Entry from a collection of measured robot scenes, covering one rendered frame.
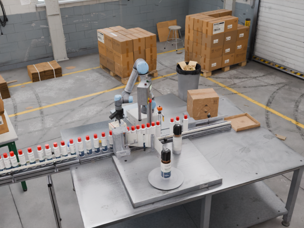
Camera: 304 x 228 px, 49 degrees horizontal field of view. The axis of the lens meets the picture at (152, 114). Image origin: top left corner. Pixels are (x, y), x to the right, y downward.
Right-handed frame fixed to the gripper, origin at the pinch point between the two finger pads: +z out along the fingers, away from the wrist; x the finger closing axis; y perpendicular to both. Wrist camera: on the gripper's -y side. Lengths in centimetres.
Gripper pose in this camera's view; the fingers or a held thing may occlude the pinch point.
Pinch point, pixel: (117, 125)
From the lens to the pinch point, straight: 363.8
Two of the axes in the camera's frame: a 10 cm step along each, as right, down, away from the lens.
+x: -5.2, -4.1, 7.5
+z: 0.0, 8.8, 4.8
